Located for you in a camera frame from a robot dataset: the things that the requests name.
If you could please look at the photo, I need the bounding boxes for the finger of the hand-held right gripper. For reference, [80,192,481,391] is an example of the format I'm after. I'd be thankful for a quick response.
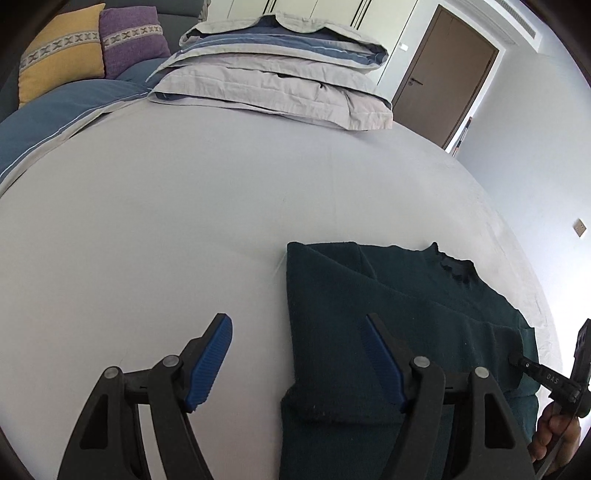
[508,352,578,404]

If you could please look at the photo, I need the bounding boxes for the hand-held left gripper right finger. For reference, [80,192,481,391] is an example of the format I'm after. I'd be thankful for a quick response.
[365,314,536,480]

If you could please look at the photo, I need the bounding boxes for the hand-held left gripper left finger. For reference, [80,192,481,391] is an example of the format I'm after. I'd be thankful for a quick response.
[56,313,234,480]

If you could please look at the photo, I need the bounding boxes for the dark green sweater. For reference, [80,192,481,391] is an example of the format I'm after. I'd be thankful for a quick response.
[279,241,540,480]

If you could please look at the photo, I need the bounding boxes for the person's right hand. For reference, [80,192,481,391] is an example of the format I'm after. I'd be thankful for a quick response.
[529,401,583,464]

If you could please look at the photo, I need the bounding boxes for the bed with grey sheet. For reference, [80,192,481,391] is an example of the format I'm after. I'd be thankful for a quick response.
[0,99,561,480]

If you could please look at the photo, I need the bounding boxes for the striped stick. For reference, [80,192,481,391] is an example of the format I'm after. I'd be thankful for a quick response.
[455,117,474,158]

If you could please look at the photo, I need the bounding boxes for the brown door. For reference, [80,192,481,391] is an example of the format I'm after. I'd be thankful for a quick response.
[392,4,501,149]

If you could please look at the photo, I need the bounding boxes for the blue pillow with grey border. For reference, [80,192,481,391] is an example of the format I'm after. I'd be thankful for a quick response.
[113,58,172,85]
[0,79,155,185]

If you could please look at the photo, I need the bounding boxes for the folded grey blue duvet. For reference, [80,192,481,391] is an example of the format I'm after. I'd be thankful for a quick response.
[147,13,394,132]

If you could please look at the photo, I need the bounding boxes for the purple patterned cushion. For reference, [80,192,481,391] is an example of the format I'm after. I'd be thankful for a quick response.
[98,7,172,80]

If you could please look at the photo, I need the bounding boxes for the yellow patterned cushion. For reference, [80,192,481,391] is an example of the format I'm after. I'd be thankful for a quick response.
[17,4,107,109]

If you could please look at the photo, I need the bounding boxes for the ceiling air vent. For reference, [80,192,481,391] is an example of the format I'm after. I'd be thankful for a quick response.
[494,0,539,41]

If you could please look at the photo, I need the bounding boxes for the white wardrobe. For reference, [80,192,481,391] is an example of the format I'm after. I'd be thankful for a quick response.
[208,0,444,88]

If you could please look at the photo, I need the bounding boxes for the dark grey headboard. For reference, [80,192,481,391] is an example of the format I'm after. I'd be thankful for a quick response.
[0,0,206,123]

